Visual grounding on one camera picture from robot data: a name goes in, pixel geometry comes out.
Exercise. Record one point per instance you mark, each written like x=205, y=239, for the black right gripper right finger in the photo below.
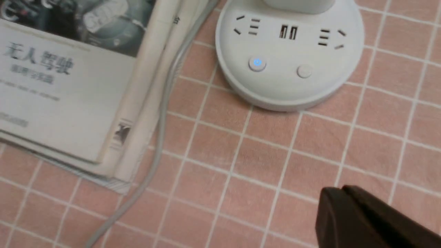
x=395, y=228

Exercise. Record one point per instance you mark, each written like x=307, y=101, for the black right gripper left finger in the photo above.
x=339, y=223

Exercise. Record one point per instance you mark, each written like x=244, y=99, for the white desk lamp base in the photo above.
x=288, y=55

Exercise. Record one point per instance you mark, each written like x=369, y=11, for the pink checkered tablecloth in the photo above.
x=236, y=176

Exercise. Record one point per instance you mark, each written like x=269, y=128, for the lower white book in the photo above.
x=168, y=27

